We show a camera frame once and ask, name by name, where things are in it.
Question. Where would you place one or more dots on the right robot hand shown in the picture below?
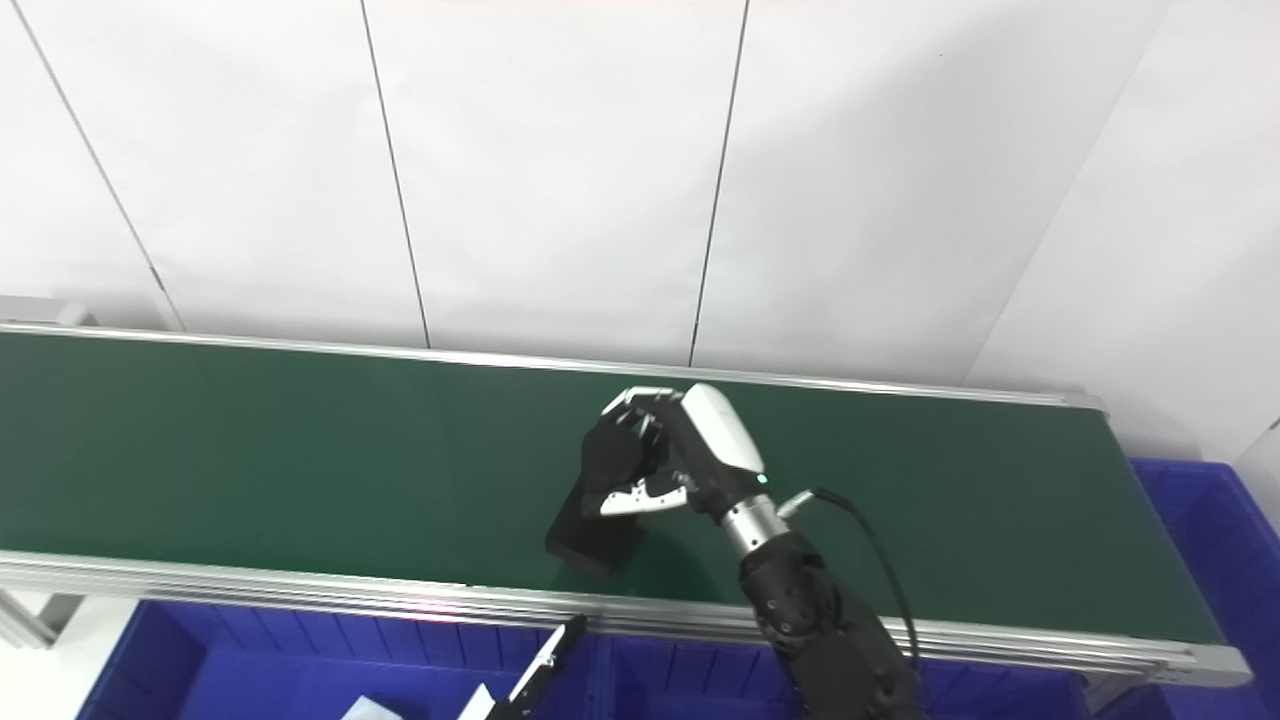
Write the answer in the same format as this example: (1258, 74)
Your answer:
(720, 440)

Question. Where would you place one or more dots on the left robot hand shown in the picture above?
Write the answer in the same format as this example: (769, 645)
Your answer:
(530, 680)

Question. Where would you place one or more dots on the black cylinder block part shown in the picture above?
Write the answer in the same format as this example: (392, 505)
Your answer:
(590, 535)

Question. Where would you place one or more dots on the blue plastic bin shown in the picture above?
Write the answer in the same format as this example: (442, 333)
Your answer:
(1220, 540)
(700, 680)
(250, 670)

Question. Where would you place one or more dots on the green conveyor belt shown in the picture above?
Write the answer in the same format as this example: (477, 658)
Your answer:
(300, 460)

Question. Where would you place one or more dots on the grey conveyor motor housing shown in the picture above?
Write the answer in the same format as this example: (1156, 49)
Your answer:
(45, 312)

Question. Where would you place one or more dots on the aluminium conveyor support frame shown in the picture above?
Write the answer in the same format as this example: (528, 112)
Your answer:
(35, 615)
(1110, 690)

